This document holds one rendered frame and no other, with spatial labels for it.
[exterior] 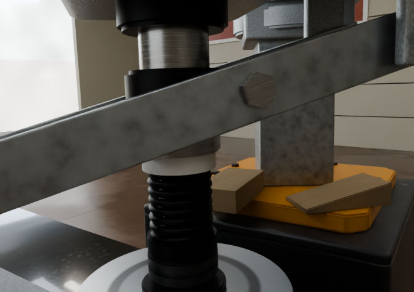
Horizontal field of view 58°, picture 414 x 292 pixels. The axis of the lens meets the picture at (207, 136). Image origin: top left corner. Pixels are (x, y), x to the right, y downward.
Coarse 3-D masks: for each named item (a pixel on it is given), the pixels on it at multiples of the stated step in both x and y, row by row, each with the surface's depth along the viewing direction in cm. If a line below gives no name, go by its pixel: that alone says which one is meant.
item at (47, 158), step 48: (288, 48) 30; (336, 48) 31; (384, 48) 33; (144, 96) 28; (192, 96) 29; (240, 96) 30; (288, 96) 31; (0, 144) 26; (48, 144) 27; (96, 144) 28; (144, 144) 28; (192, 144) 29; (0, 192) 26; (48, 192) 27
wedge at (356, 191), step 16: (352, 176) 88; (368, 176) 86; (304, 192) 85; (320, 192) 83; (336, 192) 81; (352, 192) 79; (368, 192) 78; (384, 192) 79; (304, 208) 77; (320, 208) 76; (336, 208) 77; (352, 208) 78
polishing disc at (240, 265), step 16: (128, 256) 44; (144, 256) 44; (224, 256) 43; (240, 256) 43; (256, 256) 43; (96, 272) 40; (112, 272) 40; (128, 272) 40; (144, 272) 40; (224, 272) 40; (240, 272) 39; (256, 272) 39; (272, 272) 39; (80, 288) 37; (96, 288) 37; (112, 288) 37; (128, 288) 37; (240, 288) 36; (256, 288) 36; (272, 288) 36; (288, 288) 36
